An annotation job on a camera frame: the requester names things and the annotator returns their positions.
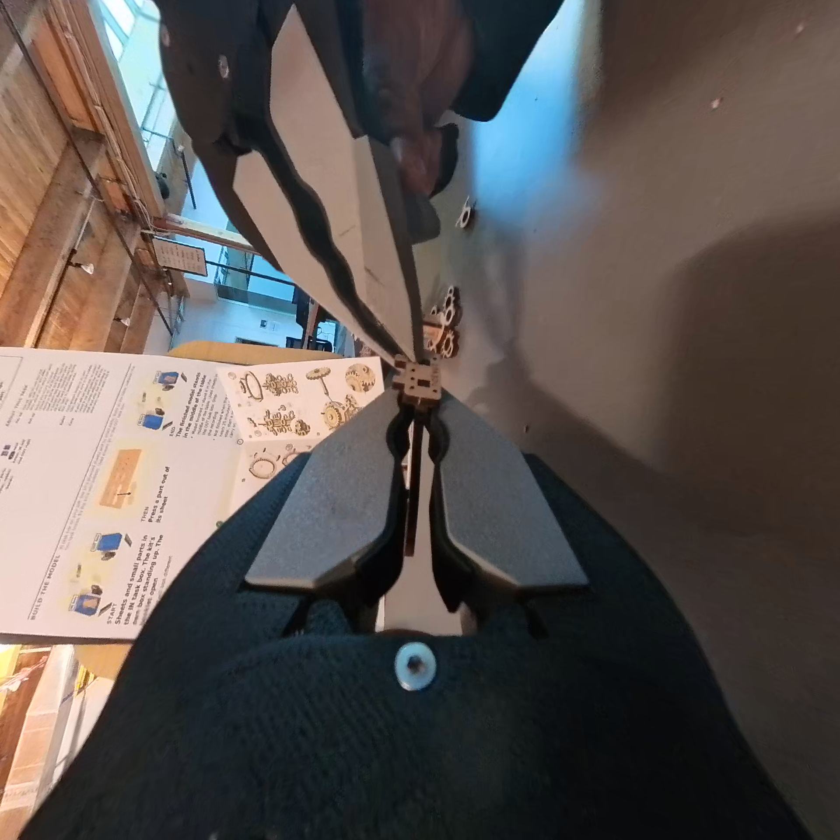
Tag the thin dark wooden stick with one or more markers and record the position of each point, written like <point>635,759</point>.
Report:
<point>413,485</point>

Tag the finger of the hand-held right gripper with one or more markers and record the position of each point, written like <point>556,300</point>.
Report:
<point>328,131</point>
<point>275,216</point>

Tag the person's right hand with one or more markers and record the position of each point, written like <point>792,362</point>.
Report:
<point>420,65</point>

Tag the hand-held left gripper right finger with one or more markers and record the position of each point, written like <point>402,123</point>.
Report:
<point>505,512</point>

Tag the white task card with text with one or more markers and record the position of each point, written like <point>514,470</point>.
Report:
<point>98,459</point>

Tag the small perforated wooden block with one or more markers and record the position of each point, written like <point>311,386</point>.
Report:
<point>417,379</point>

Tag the hanging sign board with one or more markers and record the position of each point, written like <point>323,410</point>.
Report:
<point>180,257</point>

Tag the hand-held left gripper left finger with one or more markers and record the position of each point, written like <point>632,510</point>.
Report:
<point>328,512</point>

